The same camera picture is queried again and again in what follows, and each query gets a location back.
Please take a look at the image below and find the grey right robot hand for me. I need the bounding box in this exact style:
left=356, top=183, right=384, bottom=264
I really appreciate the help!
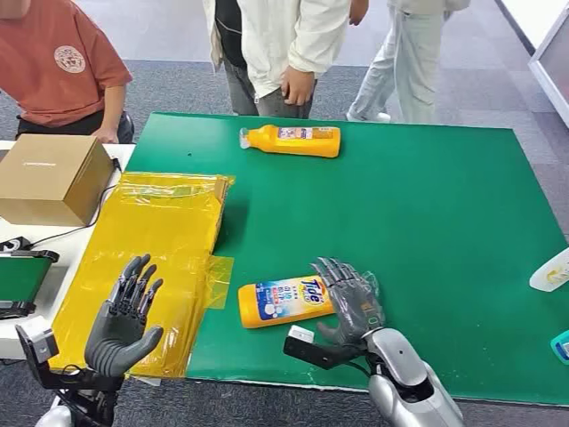
left=311, top=257, right=386, bottom=347

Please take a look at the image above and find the person in pale trousers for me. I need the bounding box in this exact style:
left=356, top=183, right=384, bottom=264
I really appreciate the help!
left=346, top=0, right=472, bottom=125

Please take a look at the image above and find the white framed board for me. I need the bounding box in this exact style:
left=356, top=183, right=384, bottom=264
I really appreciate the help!
left=527, top=4, right=569, bottom=129

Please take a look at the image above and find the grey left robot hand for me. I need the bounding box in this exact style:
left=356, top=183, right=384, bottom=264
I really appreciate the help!
left=84, top=254, right=165, bottom=378

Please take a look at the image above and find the green and black device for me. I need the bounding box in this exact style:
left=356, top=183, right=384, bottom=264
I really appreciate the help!
left=0, top=235, right=60, bottom=320

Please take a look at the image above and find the orange bottle with small label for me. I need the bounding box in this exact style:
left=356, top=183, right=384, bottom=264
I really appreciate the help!
left=239, top=124, right=342, bottom=159

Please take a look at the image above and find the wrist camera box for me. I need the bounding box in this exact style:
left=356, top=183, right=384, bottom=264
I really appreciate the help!
left=15, top=317, right=61, bottom=387
left=282, top=325, right=370, bottom=372

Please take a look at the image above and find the white plastic bottle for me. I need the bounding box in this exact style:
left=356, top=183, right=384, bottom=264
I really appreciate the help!
left=529, top=246, right=569, bottom=294

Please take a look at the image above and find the green table mat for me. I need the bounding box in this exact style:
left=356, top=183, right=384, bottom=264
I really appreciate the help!
left=126, top=111, right=569, bottom=407

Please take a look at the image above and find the teal plastic item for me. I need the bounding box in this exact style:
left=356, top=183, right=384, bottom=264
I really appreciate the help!
left=550, top=329, right=569, bottom=367

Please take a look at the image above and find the yellow plastic wrapped package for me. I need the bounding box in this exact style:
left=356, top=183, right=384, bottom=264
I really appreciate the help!
left=48, top=172, right=236, bottom=379

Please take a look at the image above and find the thin black cable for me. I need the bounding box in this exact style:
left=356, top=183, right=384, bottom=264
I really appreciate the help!
left=26, top=157, right=123, bottom=249

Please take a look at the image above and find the brown cardboard box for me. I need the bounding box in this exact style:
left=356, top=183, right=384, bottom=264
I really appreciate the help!
left=0, top=133, right=116, bottom=228

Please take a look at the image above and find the orange Tide detergent bottle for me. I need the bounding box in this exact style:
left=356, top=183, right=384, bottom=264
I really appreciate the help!
left=238, top=270, right=381, bottom=330

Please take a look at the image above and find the person in orange shirt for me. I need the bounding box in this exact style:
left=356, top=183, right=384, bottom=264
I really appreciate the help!
left=0, top=0, right=135, bottom=145

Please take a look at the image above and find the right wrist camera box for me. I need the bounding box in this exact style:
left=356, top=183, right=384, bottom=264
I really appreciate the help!
left=282, top=325, right=370, bottom=372

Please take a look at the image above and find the person in white jacket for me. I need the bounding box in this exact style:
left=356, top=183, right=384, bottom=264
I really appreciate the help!
left=202, top=0, right=370, bottom=120

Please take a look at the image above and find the white side table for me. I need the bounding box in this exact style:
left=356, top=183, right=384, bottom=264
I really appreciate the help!
left=0, top=140, right=136, bottom=361

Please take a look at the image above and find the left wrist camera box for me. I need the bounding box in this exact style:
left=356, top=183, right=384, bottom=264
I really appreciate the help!
left=15, top=317, right=61, bottom=387

